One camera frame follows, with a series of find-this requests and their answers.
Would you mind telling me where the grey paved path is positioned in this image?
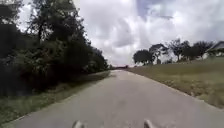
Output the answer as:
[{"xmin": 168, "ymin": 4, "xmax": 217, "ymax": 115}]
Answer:
[{"xmin": 1, "ymin": 69, "xmax": 224, "ymax": 128}]

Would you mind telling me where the row of trees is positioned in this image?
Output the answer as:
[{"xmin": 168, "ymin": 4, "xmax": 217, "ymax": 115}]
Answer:
[{"xmin": 132, "ymin": 38, "xmax": 215, "ymax": 66}]

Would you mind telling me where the robot's own part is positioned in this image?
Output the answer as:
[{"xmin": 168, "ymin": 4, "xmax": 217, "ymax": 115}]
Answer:
[
  {"xmin": 71, "ymin": 120, "xmax": 86, "ymax": 128},
  {"xmin": 143, "ymin": 119, "xmax": 155, "ymax": 128}
]

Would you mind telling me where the dense dark wood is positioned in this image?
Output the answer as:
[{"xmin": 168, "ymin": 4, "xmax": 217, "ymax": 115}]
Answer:
[{"xmin": 0, "ymin": 0, "xmax": 110, "ymax": 98}]

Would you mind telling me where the dry grass slope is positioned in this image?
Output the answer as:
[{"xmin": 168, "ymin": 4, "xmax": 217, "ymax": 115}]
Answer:
[{"xmin": 125, "ymin": 56, "xmax": 224, "ymax": 110}]

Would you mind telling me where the grass verge beside wood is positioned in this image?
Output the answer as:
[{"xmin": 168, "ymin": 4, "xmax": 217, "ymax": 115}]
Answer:
[{"xmin": 0, "ymin": 70, "xmax": 112, "ymax": 127}]

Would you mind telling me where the building with dark roof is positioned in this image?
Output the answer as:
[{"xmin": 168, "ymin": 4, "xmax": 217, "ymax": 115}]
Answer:
[{"xmin": 205, "ymin": 40, "xmax": 224, "ymax": 58}]

